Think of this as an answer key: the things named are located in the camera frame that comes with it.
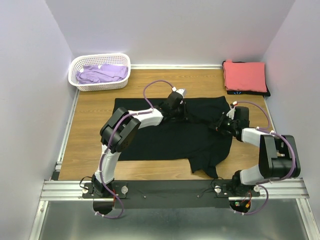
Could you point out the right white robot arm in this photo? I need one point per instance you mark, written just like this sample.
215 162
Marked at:
278 158

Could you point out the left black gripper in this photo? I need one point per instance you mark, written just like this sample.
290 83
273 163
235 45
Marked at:
184 116

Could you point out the folded black t shirt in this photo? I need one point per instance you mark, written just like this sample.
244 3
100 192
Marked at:
250 93

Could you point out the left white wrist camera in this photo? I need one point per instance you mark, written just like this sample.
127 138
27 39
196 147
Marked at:
182 91

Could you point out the black t shirt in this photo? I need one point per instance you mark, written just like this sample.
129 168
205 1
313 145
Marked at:
204 147
250 93

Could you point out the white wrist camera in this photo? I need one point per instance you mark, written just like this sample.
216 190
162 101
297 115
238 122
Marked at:
231 113
182 91

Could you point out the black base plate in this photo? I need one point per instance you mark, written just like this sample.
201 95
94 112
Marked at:
170 194

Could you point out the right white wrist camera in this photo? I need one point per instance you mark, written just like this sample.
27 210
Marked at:
231 113

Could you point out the folded red t shirt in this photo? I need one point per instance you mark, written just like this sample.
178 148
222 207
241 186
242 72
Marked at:
244 76

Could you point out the purple t shirt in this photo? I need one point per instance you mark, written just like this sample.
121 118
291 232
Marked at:
106 73

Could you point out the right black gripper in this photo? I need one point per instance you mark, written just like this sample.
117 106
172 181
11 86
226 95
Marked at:
219 126

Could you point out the aluminium frame rail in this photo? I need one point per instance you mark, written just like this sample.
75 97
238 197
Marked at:
56 190

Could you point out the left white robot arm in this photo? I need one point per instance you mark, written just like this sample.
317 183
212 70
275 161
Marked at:
120 130

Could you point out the white plastic laundry basket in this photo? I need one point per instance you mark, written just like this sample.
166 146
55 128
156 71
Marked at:
117 59

